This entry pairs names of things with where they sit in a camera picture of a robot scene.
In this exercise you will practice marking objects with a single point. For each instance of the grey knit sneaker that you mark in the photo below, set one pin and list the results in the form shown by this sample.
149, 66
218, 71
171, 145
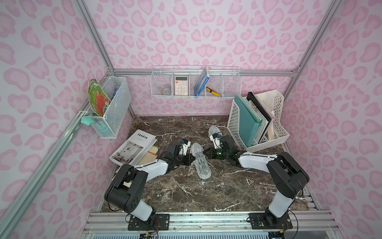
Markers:
200, 162
214, 129

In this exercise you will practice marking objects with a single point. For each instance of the yellow black utility knife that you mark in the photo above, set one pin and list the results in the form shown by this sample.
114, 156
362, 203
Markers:
213, 92

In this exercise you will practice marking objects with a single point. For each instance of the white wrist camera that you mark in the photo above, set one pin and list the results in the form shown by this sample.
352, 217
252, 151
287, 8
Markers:
215, 138
185, 144

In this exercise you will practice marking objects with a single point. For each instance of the white hardcover book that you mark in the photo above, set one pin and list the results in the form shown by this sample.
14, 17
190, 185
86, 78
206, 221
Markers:
141, 138

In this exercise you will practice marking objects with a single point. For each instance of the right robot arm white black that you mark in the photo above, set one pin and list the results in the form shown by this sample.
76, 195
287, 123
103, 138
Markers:
287, 175

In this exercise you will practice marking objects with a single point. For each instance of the clear glass bowl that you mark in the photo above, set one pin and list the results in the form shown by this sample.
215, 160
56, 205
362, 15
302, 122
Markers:
166, 91

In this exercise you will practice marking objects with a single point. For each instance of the white wire wall shelf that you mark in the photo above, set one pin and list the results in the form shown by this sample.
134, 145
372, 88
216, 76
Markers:
224, 80

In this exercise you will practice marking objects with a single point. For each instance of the black clipboard folder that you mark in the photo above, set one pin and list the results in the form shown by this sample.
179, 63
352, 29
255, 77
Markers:
264, 114

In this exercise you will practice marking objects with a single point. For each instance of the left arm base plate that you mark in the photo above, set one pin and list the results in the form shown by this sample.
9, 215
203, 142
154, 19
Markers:
156, 222

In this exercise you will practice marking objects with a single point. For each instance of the white pink calculator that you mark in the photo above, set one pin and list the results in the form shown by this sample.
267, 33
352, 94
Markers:
181, 85

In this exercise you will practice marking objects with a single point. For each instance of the mint green hook clip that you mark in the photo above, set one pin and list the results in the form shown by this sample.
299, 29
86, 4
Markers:
87, 120

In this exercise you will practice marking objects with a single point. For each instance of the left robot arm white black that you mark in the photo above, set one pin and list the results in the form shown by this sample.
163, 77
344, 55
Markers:
126, 189

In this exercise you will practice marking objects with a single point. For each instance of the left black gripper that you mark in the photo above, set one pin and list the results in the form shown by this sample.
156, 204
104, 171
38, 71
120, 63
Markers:
187, 158

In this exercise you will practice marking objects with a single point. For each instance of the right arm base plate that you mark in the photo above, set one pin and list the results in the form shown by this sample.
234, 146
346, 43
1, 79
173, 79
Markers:
267, 221

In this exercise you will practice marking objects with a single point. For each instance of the green red snack bag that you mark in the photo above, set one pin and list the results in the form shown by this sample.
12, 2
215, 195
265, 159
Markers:
98, 99

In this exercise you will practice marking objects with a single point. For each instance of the blue book in shelf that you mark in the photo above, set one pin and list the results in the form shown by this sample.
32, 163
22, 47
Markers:
202, 82

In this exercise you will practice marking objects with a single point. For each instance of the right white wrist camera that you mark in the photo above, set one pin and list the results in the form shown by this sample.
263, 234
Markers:
215, 138

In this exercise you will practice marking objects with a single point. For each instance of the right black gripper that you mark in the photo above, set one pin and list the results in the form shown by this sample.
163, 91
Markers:
213, 153

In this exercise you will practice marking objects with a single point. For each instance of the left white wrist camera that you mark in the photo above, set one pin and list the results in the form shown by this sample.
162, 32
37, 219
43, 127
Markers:
185, 144

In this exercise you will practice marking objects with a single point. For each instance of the white wire side basket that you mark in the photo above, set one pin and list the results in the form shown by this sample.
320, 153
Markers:
109, 125

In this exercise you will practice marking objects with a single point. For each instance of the teal folder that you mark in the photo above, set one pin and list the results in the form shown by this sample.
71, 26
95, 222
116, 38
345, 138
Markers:
249, 121

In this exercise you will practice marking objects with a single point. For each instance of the white plastic file organizer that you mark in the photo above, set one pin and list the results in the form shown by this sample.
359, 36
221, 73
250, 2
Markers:
276, 133

